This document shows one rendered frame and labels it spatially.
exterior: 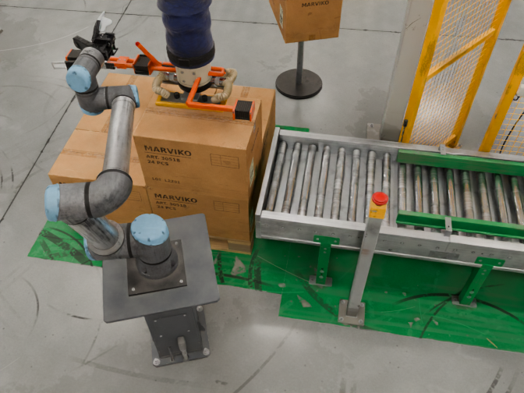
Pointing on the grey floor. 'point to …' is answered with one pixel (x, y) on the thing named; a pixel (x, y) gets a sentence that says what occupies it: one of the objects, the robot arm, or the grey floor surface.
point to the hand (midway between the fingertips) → (107, 27)
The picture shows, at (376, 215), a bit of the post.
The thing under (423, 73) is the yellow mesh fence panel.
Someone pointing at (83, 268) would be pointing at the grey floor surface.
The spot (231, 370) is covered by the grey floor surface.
